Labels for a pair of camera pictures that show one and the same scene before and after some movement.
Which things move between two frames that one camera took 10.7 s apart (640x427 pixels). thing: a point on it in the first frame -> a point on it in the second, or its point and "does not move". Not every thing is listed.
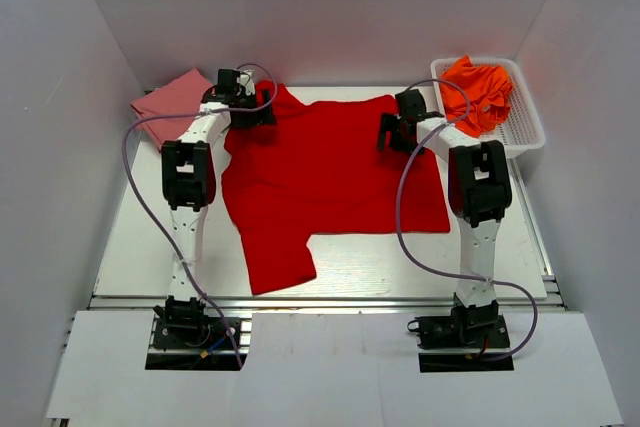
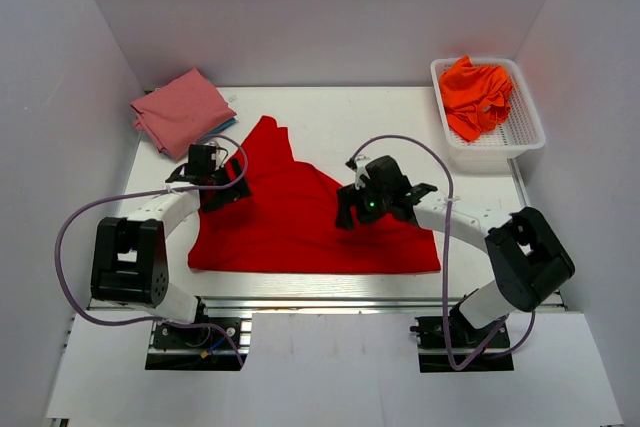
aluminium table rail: [119, 303] does not move
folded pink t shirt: [183, 96] does not move
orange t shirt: [476, 98] does not move
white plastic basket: [521, 131] does not move
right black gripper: [389, 123] -> [349, 196]
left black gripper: [261, 117] -> [232, 194]
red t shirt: [318, 171] -> [288, 223]
